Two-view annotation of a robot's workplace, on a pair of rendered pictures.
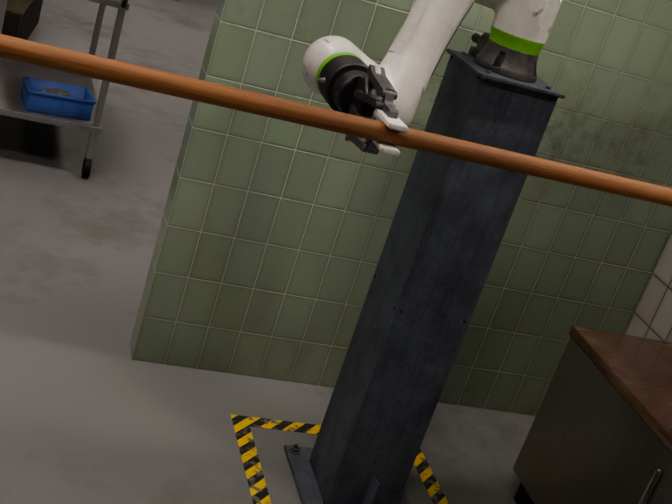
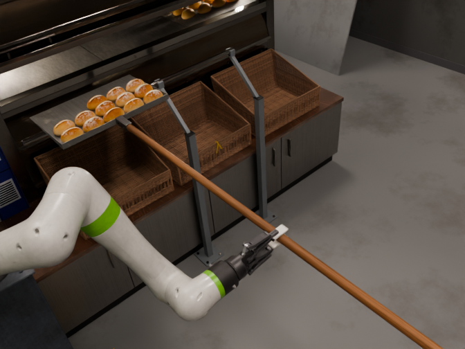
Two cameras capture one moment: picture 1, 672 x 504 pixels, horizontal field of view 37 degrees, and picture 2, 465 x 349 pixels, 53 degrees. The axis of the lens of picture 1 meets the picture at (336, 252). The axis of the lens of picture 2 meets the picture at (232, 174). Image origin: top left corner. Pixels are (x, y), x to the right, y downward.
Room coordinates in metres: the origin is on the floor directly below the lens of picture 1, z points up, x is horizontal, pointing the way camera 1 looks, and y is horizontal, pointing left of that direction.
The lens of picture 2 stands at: (1.88, 0.91, 2.31)
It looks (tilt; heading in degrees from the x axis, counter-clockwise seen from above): 40 degrees down; 254
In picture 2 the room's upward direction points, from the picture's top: 5 degrees counter-clockwise
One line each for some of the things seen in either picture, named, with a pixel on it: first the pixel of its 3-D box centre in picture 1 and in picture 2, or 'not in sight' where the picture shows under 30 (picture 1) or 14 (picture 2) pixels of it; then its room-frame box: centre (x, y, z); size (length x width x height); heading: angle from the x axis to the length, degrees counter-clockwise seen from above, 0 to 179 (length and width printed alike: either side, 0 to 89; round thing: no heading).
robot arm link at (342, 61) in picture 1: (351, 86); (221, 276); (1.69, 0.06, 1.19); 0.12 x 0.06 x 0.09; 112
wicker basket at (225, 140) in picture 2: not in sight; (191, 129); (1.43, -1.41, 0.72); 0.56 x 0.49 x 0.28; 21
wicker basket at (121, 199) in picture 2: not in sight; (105, 174); (1.98, -1.20, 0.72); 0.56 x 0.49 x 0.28; 20
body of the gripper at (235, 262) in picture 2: (360, 99); (241, 263); (1.62, 0.04, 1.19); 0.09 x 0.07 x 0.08; 22
